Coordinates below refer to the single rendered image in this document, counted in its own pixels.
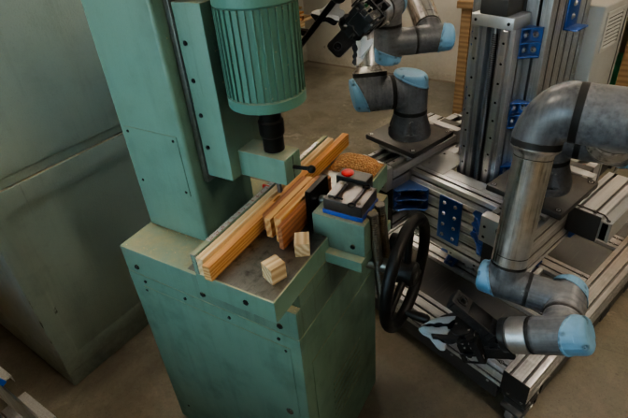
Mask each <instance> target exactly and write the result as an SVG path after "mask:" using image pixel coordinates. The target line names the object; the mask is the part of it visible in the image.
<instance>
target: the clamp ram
mask: <svg viewBox="0 0 628 418"><path fill-rule="evenodd" d="M328 193H329V187H328V175H326V174H321V176H320V177H319V178H318V179H317V180H316V181H315V182H314V183H313V184H312V185H311V186H310V187H309V188H308V189H307V190H306V191H305V197H306V206H307V221H308V222H309V223H313V220H312V212H313V211H314V210H315V209H316V207H317V206H318V205H319V204H320V203H321V202H322V201H323V198H324V197H325V196H326V195H327V194H328Z"/></svg>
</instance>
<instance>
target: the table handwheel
mask: <svg viewBox="0 0 628 418"><path fill-rule="evenodd" d="M417 227H419V247H418V253H417V259H416V262H414V261H411V259H412V247H413V238H414V232H415V229H416V228H417ZM429 246H430V224H429V221H428V218H427V217H426V216H425V215H424V214H423V213H419V212H418V213H414V214H412V215H411V216H410V217H409V218H408V219H407V220H406V221H405V223H404V224H403V226H402V228H401V229H400V231H399V233H398V235H397V237H396V239H395V241H394V244H393V246H392V250H391V252H390V255H389V258H388V259H387V258H384V257H383V262H382V266H381V267H380V268H379V271H380V272H382V273H384V275H383V280H382V284H381V289H380V296H379V307H378V314H379V321H380V324H381V326H382V328H383V329H384V330H385V331H386V332H388V333H394V332H396V331H398V330H399V329H400V328H401V327H402V326H403V325H404V323H405V322H406V320H407V318H408V317H407V316H406V312H407V310H412V308H413V306H414V304H415V301H416V299H417V296H418V293H419V290H420V288H421V283H422V279H423V275H424V271H425V268H426V264H427V258H428V253H429ZM404 254H405V258H403V256H404ZM366 267H367V268H370V269H373V270H375V267H374V263H373V257H372V258H371V259H370V261H369V262H368V264H367V265H366ZM396 282H397V283H398V284H397V287H396V289H395V292H394V287H395V283H396ZM405 286H409V287H408V289H407V294H406V296H405V299H404V301H403V303H402V305H401V307H400V309H399V311H398V312H397V313H396V315H395V316H394V317H393V315H394V312H395V310H396V307H397V304H398V302H399V299H400V297H401V295H402V293H403V291H404V289H405ZM393 292H394V294H393Z"/></svg>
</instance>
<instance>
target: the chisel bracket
mask: <svg viewBox="0 0 628 418"><path fill-rule="evenodd" d="M238 157H239V163H240V167H241V173H242V175H246V176H250V177H253V178H257V179H261V180H268V181H272V182H275V183H279V184H283V185H288V184H289V183H291V182H292V181H293V180H294V179H295V178H296V177H297V176H298V175H299V174H300V173H301V172H302V170H300V169H293V165H297V166H300V165H301V161H300V151H299V148H295V147H291V146H287V145H285V149H284V150H283V151H281V152H278V153H267V152H265V151H264V145H263V141H262V140H260V139H255V138H254V139H253V140H251V141H250V142H249V143H247V144H246V145H244V146H243V147H242V148H240V149H239V150H238Z"/></svg>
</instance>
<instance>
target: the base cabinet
mask: <svg viewBox="0 0 628 418"><path fill-rule="evenodd" d="M129 272H130V274H131V277H132V280H133V282H134V285H135V288H136V291H137V293H138V296H139V299H140V301H141V304H142V307H143V309H144V311H145V314H146V316H147V319H148V322H149V324H150V329H151V331H152V334H153V336H154V338H155V341H156V344H157V346H158V349H159V352H160V354H161V357H162V359H163V361H164V366H165V368H166V371H167V373H168V376H169V379H170V381H171V383H172V386H173V388H174V391H175V394H176V396H177V399H178V403H179V405H180V408H181V410H182V413H183V414H184V415H186V416H188V417H189V418H357V417H358V415H359V413H360V411H361V409H362V407H363V405H364V403H365V401H366V399H367V397H368V395H369V393H370V391H371V389H372V387H373V385H374V383H375V381H376V322H375V271H374V270H373V269H370V268H367V267H365V268H364V270H363V272H362V273H361V272H358V271H354V270H351V269H349V271H348V272H347V274H346V275H345V277H344V278H343V279H342V281H341V282H340V283H339V284H338V286H337V287H336V289H335V290H334V292H333V293H332V295H331V296H330V297H329V299H328V300H327V302H326V303H325V305H324V306H323V307H322V309H321V311H320V312H319V314H318V315H317V317H316V318H315V319H314V321H313V322H312V324H311V325H310V327H309V328H308V329H307V331H306V333H305V334H304V336H303V337H301V339H300V340H297V339H293V338H291V337H288V336H286V335H283V334H281V333H279V332H277V331H275V330H273V329H270V328H268V327H265V326H263V325H261V324H257V323H255V322H253V321H251V320H248V319H246V318H244V317H241V316H239V315H237V314H234V313H232V312H230V311H228V310H224V309H222V308H220V307H217V306H215V305H212V304H210V303H208V302H206V301H204V300H202V299H199V298H197V297H194V296H192V295H188V294H186V293H184V292H181V291H180V290H177V289H175V288H173V287H170V286H168V285H166V284H163V283H161V282H158V281H156V280H153V279H151V278H149V277H146V276H144V275H141V274H139V273H137V272H134V271H133V270H131V269H129Z"/></svg>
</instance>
